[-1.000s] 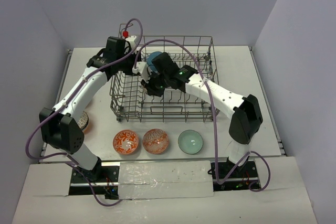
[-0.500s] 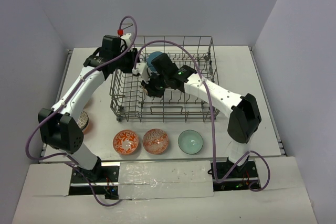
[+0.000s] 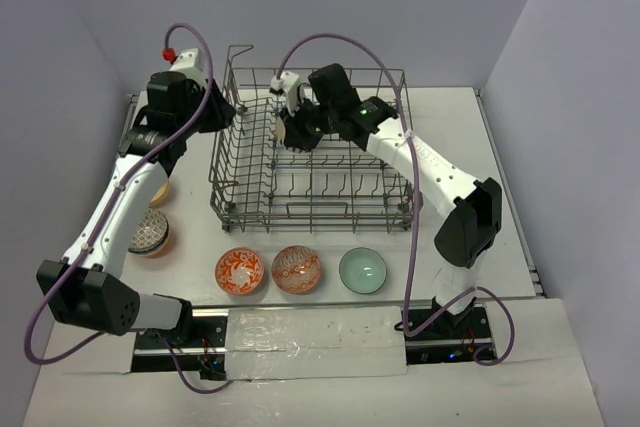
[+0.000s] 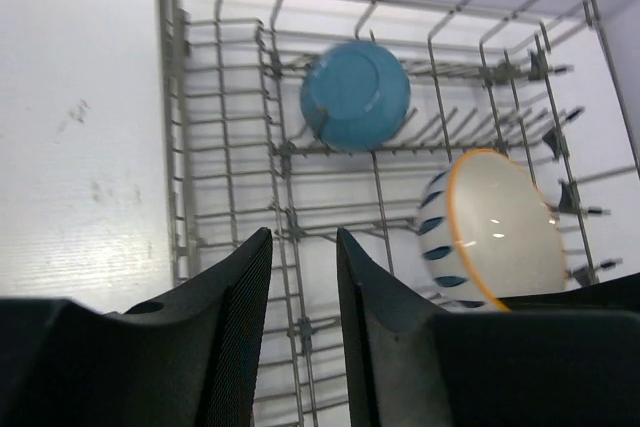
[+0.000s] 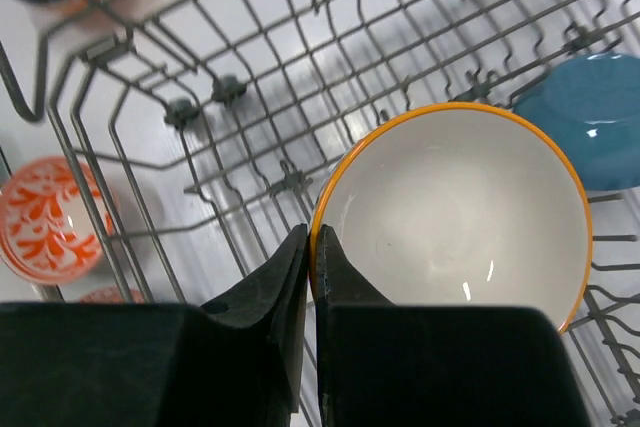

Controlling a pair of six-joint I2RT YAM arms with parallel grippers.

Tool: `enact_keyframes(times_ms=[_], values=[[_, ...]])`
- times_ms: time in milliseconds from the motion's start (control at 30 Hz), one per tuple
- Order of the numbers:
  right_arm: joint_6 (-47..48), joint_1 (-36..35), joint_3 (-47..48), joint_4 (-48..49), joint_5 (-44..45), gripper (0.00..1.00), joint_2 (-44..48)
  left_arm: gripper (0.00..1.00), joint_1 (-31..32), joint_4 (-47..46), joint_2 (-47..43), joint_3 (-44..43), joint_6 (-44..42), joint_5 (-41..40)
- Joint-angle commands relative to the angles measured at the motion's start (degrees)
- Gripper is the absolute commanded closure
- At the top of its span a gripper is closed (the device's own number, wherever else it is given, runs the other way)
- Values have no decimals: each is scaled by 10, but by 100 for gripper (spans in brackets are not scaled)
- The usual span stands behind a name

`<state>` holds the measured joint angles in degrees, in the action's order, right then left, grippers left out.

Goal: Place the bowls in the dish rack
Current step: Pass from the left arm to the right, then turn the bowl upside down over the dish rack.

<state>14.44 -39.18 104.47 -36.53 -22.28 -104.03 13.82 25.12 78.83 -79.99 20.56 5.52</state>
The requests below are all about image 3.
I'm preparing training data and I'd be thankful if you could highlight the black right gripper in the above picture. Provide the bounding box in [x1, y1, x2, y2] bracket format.
[279, 94, 338, 152]

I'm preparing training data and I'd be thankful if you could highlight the white bowl orange rim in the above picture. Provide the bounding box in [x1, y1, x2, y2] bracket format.
[274, 115, 286, 146]

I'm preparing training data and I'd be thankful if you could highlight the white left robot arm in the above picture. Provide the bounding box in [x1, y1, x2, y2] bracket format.
[36, 67, 235, 346]

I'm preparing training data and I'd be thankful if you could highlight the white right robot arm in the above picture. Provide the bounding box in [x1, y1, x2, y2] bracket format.
[270, 64, 502, 338]

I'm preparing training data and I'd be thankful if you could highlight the tan bowl on table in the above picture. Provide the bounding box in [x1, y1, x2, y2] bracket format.
[149, 181, 170, 208]

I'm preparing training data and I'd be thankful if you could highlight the orange geometric pattern bowl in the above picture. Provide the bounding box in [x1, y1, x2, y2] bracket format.
[271, 245, 322, 294]

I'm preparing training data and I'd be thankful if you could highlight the orange floral pattern bowl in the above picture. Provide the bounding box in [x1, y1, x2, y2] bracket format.
[214, 247, 265, 295]

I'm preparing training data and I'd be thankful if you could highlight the pale green bowl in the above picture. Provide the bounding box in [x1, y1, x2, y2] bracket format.
[339, 247, 387, 295]

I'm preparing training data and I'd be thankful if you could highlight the white taped sheet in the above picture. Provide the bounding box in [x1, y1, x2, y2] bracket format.
[225, 306, 407, 380]

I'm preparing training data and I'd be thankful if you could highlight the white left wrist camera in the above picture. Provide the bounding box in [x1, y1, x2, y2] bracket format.
[158, 47, 207, 88]

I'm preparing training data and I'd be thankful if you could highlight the grey wire dish rack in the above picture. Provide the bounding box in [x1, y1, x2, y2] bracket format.
[209, 44, 413, 233]

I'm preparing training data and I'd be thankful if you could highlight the black mounting rail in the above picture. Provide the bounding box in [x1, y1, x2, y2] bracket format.
[131, 305, 497, 381]

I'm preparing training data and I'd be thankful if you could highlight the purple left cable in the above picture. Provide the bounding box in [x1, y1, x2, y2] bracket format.
[23, 22, 236, 393]

